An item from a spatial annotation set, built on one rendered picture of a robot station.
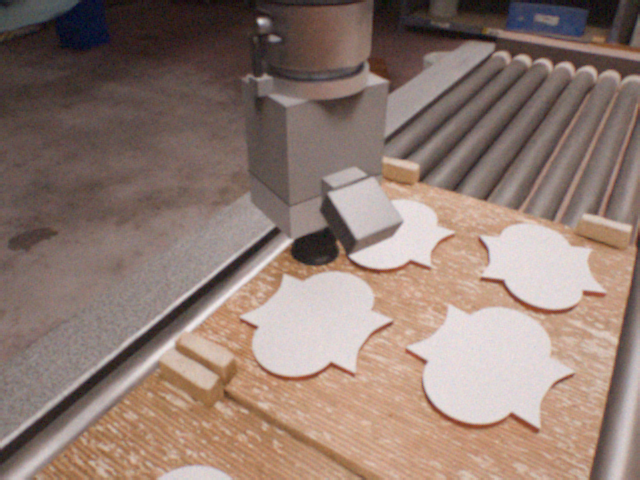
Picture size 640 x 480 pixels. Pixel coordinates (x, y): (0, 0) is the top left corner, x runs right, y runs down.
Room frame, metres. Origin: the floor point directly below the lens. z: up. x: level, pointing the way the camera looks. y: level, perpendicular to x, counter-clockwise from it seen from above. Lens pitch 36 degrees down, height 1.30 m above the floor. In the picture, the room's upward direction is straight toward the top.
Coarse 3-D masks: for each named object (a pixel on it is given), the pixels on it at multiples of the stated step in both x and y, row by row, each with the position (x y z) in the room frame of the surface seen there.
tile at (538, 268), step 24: (480, 240) 0.49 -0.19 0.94; (504, 240) 0.48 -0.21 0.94; (528, 240) 0.48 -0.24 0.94; (552, 240) 0.48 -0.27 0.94; (504, 264) 0.44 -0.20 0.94; (528, 264) 0.44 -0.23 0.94; (552, 264) 0.44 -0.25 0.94; (576, 264) 0.44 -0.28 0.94; (504, 288) 0.41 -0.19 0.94; (528, 288) 0.40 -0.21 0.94; (552, 288) 0.40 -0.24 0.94; (576, 288) 0.40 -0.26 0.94; (600, 288) 0.40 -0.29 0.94; (552, 312) 0.37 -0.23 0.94
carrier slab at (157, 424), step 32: (160, 384) 0.29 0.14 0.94; (128, 416) 0.25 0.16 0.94; (160, 416) 0.25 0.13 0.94; (192, 416) 0.25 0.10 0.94; (224, 416) 0.25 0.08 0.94; (256, 416) 0.25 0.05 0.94; (96, 448) 0.22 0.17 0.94; (128, 448) 0.22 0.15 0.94; (160, 448) 0.23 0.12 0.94; (192, 448) 0.23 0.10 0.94; (224, 448) 0.23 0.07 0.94; (256, 448) 0.23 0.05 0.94; (288, 448) 0.23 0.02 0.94
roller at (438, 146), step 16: (512, 64) 1.19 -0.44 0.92; (528, 64) 1.22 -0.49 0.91; (496, 80) 1.08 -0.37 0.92; (512, 80) 1.12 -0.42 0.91; (480, 96) 0.99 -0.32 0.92; (496, 96) 1.02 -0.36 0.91; (464, 112) 0.91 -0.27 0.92; (480, 112) 0.94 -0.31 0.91; (448, 128) 0.84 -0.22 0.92; (464, 128) 0.86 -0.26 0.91; (432, 144) 0.78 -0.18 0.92; (448, 144) 0.80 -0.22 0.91; (416, 160) 0.72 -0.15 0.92; (432, 160) 0.74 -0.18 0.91
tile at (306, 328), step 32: (288, 288) 0.40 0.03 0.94; (320, 288) 0.40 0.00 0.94; (352, 288) 0.40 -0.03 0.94; (256, 320) 0.35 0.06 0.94; (288, 320) 0.35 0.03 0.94; (320, 320) 0.35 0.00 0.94; (352, 320) 0.35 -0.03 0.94; (384, 320) 0.35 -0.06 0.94; (256, 352) 0.31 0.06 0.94; (288, 352) 0.31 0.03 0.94; (320, 352) 0.31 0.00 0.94; (352, 352) 0.31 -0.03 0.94
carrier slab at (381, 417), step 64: (448, 192) 0.60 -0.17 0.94; (448, 256) 0.46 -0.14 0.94; (576, 320) 0.36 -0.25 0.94; (256, 384) 0.29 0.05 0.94; (320, 384) 0.29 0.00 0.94; (384, 384) 0.29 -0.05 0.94; (576, 384) 0.28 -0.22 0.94; (320, 448) 0.23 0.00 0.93; (384, 448) 0.23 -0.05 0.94; (448, 448) 0.23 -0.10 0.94; (512, 448) 0.22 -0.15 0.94; (576, 448) 0.22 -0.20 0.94
